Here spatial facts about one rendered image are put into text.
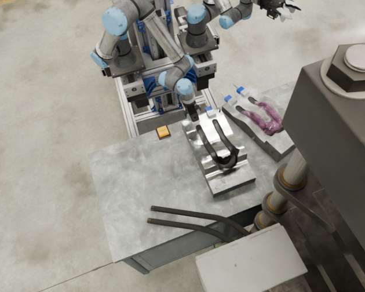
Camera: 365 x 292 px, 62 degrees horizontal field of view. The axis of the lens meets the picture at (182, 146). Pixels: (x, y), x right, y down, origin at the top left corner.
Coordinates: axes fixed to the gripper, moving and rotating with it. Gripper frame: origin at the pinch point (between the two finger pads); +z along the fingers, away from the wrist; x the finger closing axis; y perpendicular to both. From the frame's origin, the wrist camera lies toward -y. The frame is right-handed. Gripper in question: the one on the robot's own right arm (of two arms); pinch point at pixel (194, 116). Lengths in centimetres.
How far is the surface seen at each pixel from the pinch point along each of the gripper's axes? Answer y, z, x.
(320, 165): -70, -101, -13
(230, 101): 4.6, 10.3, -26.2
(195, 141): -13.7, 3.1, 5.2
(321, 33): 95, 135, -177
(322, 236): -86, -45, -21
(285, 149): -40, 3, -40
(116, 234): -47, -2, 66
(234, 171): -39.8, 3.8, -8.3
